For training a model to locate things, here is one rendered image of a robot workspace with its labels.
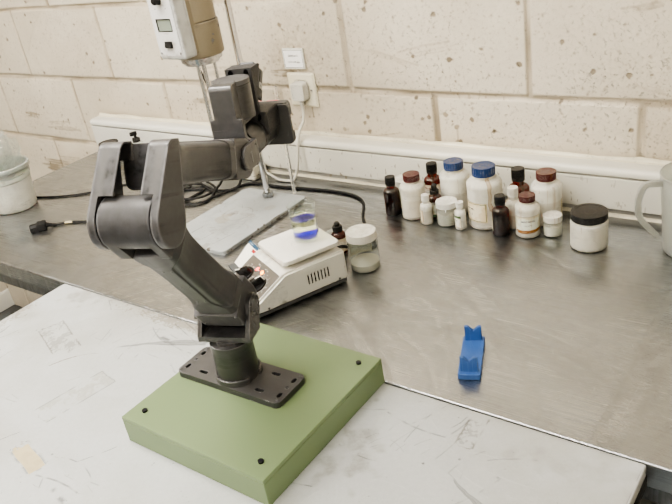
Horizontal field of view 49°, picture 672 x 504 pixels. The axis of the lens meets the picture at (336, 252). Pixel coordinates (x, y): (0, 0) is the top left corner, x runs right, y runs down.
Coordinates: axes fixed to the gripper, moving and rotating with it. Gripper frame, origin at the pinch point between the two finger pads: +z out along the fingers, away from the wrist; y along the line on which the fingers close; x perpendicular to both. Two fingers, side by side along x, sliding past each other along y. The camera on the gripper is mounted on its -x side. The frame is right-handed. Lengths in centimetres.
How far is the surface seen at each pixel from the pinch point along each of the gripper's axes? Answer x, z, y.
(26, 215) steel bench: 33, 35, 92
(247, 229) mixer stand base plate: 32.6, 21.8, 21.3
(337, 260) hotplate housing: 28.9, -1.0, -6.5
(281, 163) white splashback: 29, 56, 24
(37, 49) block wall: -1, 96, 119
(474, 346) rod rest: 34, -21, -33
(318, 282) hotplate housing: 31.9, -4.1, -3.2
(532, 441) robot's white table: 36, -40, -42
